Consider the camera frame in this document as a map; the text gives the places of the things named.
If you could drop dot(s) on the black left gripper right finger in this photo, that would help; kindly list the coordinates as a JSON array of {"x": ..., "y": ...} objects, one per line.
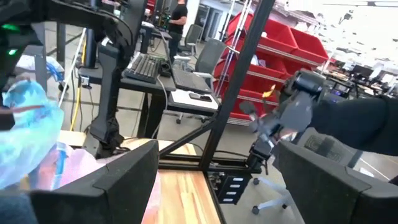
[{"x": 335, "y": 199}]

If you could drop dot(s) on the black computer monitor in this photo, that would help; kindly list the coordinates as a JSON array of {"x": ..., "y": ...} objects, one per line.
[{"x": 360, "y": 71}]

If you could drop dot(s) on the white blue plastic bag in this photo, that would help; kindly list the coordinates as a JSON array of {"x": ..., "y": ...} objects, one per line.
[{"x": 46, "y": 65}]

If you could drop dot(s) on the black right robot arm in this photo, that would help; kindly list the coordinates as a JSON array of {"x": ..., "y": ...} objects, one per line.
[{"x": 107, "y": 93}]

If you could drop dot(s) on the yellow tag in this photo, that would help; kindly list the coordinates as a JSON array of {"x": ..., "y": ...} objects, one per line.
[{"x": 269, "y": 92}]

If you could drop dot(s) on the grey office chair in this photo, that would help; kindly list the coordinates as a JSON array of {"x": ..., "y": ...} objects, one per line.
[
  {"x": 211, "y": 56},
  {"x": 326, "y": 146},
  {"x": 192, "y": 34}
]

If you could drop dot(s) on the black power strip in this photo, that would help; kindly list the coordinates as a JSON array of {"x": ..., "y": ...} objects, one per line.
[{"x": 233, "y": 189}]

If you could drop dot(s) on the black keyboard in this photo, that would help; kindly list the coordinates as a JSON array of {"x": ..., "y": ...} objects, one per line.
[{"x": 143, "y": 67}]

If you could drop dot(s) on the white paper sheet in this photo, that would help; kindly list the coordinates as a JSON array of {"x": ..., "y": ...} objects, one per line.
[{"x": 183, "y": 98}]

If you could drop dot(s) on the pink plastic bag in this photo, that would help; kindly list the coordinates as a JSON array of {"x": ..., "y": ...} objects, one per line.
[{"x": 81, "y": 161}]

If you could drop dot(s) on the blue trash bag liner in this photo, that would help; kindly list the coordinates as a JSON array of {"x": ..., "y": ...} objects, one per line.
[{"x": 31, "y": 140}]

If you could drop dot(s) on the black side desk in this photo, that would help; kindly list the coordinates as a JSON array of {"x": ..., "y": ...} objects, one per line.
[{"x": 146, "y": 88}]

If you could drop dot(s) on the thin white rod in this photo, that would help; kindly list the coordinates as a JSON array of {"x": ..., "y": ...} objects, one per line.
[{"x": 73, "y": 63}]

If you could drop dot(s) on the red storage bin rack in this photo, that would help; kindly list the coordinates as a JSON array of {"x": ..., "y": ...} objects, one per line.
[{"x": 304, "y": 46}]

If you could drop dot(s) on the black laptop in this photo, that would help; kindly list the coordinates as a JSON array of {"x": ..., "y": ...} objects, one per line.
[{"x": 189, "y": 81}]

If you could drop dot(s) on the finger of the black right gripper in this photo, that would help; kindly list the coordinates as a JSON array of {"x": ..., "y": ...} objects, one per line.
[{"x": 6, "y": 118}]

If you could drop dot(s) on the person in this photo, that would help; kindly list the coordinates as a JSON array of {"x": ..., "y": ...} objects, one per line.
[{"x": 178, "y": 18}]

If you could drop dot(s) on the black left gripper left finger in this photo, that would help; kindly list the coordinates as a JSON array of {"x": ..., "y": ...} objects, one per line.
[{"x": 102, "y": 199}]

